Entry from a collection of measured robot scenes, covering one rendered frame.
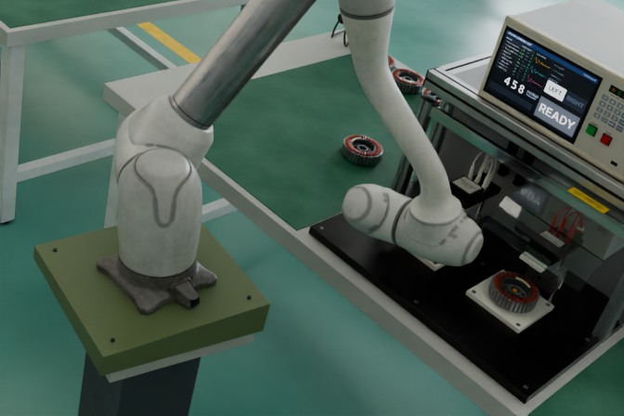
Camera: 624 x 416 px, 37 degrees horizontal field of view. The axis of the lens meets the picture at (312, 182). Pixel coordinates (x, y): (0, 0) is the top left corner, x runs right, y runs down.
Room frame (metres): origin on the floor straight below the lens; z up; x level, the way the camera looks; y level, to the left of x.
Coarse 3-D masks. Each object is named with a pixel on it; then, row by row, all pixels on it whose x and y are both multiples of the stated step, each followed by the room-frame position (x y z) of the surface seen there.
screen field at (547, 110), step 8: (544, 104) 1.94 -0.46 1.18; (552, 104) 1.93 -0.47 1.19; (536, 112) 1.94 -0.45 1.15; (544, 112) 1.93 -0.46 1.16; (552, 112) 1.92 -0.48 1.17; (560, 112) 1.91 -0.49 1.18; (568, 112) 1.90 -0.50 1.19; (544, 120) 1.93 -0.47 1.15; (552, 120) 1.92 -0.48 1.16; (560, 120) 1.91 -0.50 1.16; (568, 120) 1.90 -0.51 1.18; (576, 120) 1.89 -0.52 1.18; (560, 128) 1.90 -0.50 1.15; (568, 128) 1.89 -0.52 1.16
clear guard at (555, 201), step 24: (528, 192) 1.73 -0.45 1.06; (552, 192) 1.76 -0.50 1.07; (504, 216) 1.66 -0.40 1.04; (528, 216) 1.65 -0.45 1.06; (552, 216) 1.66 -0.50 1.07; (576, 216) 1.69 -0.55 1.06; (600, 216) 1.71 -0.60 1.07; (504, 240) 1.62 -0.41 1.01; (528, 240) 1.61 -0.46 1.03; (552, 240) 1.60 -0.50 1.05; (576, 240) 1.60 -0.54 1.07; (600, 240) 1.62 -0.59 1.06; (552, 264) 1.56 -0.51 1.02; (576, 264) 1.55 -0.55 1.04; (600, 264) 1.55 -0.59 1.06; (576, 288) 1.51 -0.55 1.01
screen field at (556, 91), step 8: (544, 88) 1.95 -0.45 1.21; (552, 88) 1.93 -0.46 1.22; (560, 88) 1.92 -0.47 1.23; (552, 96) 1.93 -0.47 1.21; (560, 96) 1.92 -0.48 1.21; (568, 96) 1.91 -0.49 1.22; (576, 96) 1.90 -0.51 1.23; (568, 104) 1.91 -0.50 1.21; (576, 104) 1.90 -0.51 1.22; (584, 104) 1.89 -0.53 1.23
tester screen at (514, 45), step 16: (512, 32) 2.02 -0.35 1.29; (512, 48) 2.01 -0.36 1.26; (528, 48) 1.99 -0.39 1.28; (496, 64) 2.02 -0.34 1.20; (512, 64) 2.00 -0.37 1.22; (528, 64) 1.98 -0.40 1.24; (544, 64) 1.96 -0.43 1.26; (560, 64) 1.94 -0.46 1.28; (496, 80) 2.02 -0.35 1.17; (528, 80) 1.97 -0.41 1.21; (544, 80) 1.95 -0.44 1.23; (560, 80) 1.93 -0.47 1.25; (576, 80) 1.91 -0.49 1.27; (592, 80) 1.89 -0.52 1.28; (528, 96) 1.96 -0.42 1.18; (544, 96) 1.94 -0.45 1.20; (528, 112) 1.95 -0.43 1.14; (576, 112) 1.89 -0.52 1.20; (576, 128) 1.88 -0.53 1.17
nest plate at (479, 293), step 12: (492, 276) 1.80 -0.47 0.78; (480, 288) 1.74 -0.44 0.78; (480, 300) 1.70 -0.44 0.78; (492, 300) 1.71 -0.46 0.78; (540, 300) 1.76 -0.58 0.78; (492, 312) 1.68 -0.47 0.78; (504, 312) 1.68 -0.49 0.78; (528, 312) 1.70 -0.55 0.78; (540, 312) 1.72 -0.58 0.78; (516, 324) 1.65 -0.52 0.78; (528, 324) 1.67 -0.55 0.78
